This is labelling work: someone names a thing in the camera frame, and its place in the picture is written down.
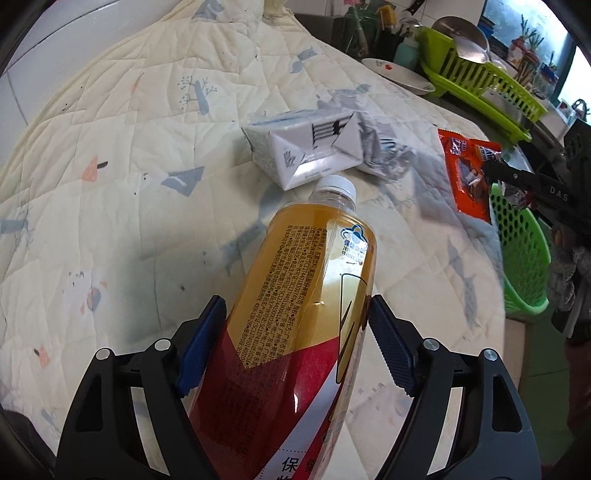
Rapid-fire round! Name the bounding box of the green dish rack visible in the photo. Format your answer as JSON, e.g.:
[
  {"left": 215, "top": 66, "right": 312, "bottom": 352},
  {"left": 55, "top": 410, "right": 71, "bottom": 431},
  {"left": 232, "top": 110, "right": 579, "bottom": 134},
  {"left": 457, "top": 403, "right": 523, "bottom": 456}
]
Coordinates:
[{"left": 417, "top": 26, "right": 549, "bottom": 144}]

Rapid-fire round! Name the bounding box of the crumpled silver wrapper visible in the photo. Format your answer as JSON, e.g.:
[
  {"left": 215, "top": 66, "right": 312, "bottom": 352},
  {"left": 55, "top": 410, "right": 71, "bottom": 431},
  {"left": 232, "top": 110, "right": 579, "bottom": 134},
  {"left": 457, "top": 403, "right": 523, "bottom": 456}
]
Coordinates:
[{"left": 318, "top": 84, "right": 417, "bottom": 179}]

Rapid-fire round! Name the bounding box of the teal bottle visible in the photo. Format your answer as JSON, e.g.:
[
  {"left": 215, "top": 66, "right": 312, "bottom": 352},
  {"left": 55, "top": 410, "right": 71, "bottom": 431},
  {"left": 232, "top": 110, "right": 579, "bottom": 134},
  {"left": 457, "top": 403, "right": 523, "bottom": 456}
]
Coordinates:
[{"left": 393, "top": 35, "right": 420, "bottom": 73}]

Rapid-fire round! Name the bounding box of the cream quilted blanket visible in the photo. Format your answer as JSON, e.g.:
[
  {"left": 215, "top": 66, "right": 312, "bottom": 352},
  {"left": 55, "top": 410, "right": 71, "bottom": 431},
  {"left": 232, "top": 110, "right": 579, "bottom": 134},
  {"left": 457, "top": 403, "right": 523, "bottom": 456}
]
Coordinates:
[{"left": 0, "top": 0, "right": 505, "bottom": 462}]

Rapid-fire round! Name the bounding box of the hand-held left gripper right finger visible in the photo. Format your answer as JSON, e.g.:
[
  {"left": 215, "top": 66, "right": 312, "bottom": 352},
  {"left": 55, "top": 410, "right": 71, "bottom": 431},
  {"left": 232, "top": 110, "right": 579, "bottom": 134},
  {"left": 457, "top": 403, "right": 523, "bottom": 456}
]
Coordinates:
[{"left": 366, "top": 294, "right": 542, "bottom": 480}]

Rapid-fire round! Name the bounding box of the white plate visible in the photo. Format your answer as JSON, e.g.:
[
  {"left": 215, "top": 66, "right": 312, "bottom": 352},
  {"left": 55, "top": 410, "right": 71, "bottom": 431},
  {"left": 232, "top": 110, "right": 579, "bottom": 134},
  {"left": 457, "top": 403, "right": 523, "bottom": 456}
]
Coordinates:
[{"left": 361, "top": 58, "right": 436, "bottom": 96}]

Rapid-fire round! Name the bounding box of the metal bowl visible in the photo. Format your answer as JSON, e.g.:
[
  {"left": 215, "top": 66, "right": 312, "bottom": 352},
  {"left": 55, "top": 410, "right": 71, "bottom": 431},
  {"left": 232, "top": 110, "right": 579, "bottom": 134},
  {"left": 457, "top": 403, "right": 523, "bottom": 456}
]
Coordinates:
[{"left": 431, "top": 16, "right": 491, "bottom": 64}]

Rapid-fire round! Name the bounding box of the white drink carton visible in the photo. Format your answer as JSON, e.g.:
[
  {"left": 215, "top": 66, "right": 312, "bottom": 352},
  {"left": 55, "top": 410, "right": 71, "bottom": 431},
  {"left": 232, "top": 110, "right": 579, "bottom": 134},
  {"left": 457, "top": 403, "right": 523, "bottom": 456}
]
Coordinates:
[{"left": 240, "top": 108, "right": 366, "bottom": 191}]

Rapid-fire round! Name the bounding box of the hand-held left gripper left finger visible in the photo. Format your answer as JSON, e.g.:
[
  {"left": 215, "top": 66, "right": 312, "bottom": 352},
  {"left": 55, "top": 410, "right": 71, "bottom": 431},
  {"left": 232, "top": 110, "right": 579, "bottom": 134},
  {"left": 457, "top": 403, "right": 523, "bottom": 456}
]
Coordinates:
[{"left": 55, "top": 295, "right": 227, "bottom": 480}]

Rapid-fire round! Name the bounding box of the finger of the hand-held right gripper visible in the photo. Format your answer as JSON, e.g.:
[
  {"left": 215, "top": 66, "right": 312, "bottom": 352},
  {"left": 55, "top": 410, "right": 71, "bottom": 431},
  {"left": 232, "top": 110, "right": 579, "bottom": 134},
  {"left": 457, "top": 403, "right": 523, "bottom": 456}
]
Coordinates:
[{"left": 482, "top": 159, "right": 575, "bottom": 220}]

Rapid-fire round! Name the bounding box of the yellow tea bottle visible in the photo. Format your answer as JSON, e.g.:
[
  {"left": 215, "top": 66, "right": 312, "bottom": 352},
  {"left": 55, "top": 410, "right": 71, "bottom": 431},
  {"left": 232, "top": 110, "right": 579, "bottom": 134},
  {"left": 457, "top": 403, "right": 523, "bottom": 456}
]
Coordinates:
[{"left": 182, "top": 174, "right": 379, "bottom": 480}]

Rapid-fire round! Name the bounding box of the green plastic basket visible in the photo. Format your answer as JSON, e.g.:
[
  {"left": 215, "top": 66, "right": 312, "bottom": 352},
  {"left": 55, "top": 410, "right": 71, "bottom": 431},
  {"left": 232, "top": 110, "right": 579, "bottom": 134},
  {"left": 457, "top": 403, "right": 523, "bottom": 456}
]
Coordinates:
[{"left": 488, "top": 182, "right": 553, "bottom": 319}]

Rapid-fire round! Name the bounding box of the orange snack wrapper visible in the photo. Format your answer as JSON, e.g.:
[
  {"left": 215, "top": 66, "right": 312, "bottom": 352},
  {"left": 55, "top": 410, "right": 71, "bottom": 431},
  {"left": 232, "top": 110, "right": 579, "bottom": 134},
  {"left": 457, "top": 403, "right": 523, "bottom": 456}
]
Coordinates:
[{"left": 437, "top": 128, "right": 504, "bottom": 226}]

